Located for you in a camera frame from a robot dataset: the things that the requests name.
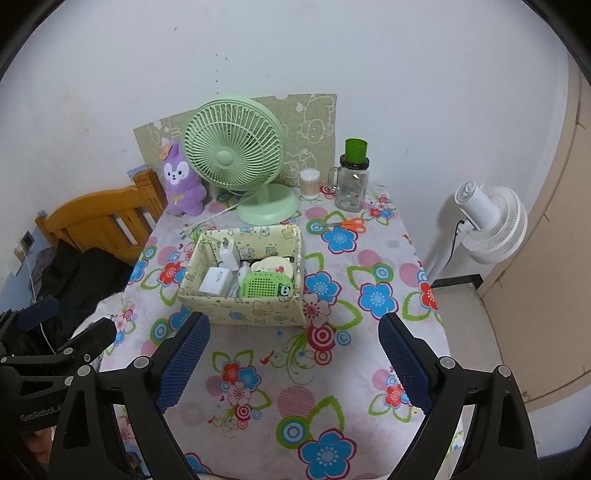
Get orange wooden chair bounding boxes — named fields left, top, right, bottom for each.
left=34, top=168, right=168, bottom=266

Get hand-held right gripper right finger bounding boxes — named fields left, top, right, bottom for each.
left=378, top=314, right=541, bottom=480

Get purple plush toy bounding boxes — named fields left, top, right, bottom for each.
left=159, top=141, right=206, bottom=217

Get beige wooden door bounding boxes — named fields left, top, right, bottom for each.
left=480, top=60, right=591, bottom=411

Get white plug adapter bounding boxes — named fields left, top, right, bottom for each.
left=218, top=237, right=241, bottom=269

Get cream round compact mirror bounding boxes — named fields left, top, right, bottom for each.
left=252, top=256, right=294, bottom=278

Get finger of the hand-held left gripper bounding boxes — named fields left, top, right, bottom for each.
left=59, top=316, right=117, bottom=366
left=18, top=295, right=62, bottom=332

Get white standing fan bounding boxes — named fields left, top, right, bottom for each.
left=425, top=181, right=528, bottom=282

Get yellow cartoon print storage box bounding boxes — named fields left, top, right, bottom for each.
left=178, top=225, right=305, bottom=328

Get orange handled scissors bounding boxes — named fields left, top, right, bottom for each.
left=325, top=218, right=366, bottom=232

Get green plastic cup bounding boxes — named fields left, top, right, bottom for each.
left=344, top=138, right=369, bottom=163

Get dark clothing pile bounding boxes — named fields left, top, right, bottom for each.
left=39, top=240, right=134, bottom=315

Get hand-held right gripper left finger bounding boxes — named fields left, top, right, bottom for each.
left=50, top=311, right=211, bottom=480

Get white fan power cable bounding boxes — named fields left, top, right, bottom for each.
left=182, top=203, right=252, bottom=232

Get white charger block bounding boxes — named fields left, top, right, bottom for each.
left=199, top=267, right=232, bottom=297

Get beige cartoon wall sheet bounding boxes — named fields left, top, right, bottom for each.
left=134, top=92, right=338, bottom=190

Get green desk fan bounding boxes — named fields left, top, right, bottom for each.
left=184, top=96, right=301, bottom=226

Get glass mug jar black lid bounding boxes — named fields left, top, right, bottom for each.
left=329, top=156, right=370, bottom=212

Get green perforated case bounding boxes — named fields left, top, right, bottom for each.
left=240, top=270, right=296, bottom=302

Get cotton swab jar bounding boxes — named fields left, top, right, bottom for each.
left=299, top=169, right=321, bottom=200

